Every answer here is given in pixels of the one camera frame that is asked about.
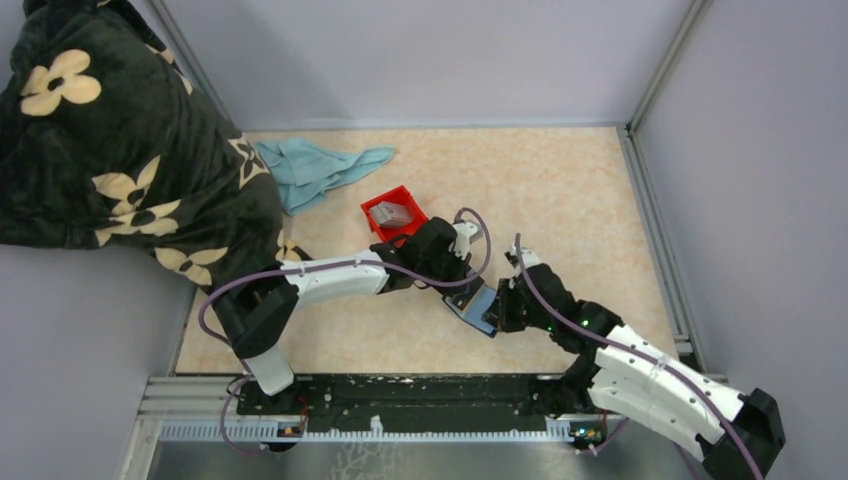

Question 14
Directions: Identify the red plastic bin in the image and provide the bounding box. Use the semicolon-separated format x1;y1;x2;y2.
360;185;429;242

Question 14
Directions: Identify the navy leather card holder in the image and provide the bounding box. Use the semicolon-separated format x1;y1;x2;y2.
442;277;496;338

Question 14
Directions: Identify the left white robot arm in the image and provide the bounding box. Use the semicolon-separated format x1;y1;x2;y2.
203;217;492;414

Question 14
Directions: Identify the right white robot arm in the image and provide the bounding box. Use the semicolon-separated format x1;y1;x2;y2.
493;256;786;479

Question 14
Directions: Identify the cards stack in bin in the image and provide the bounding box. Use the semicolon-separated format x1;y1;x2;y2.
368;201;414;229

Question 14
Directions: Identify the light blue cloth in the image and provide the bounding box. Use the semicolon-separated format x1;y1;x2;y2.
255;137;395;216

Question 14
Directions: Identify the black floral fleece blanket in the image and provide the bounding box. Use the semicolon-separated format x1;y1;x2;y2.
1;1;306;290

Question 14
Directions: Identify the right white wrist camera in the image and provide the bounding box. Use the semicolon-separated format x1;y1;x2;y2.
504;245;542;271

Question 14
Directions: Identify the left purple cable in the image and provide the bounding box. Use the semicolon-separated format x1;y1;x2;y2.
198;206;493;457

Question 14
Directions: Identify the purple cable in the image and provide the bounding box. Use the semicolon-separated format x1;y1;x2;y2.
513;233;766;480
198;206;493;457

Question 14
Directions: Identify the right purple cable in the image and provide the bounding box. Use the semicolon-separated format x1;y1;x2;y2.
513;233;766;480

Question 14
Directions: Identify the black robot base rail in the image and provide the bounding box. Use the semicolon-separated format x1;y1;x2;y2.
229;374;624;454

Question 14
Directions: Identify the aluminium frame post left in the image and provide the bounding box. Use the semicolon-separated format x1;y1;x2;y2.
147;0;239;127

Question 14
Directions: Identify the aluminium frame post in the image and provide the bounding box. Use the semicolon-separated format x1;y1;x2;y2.
627;0;713;138
147;0;239;127

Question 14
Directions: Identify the aluminium frame post right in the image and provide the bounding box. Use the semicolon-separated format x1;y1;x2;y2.
627;0;713;138

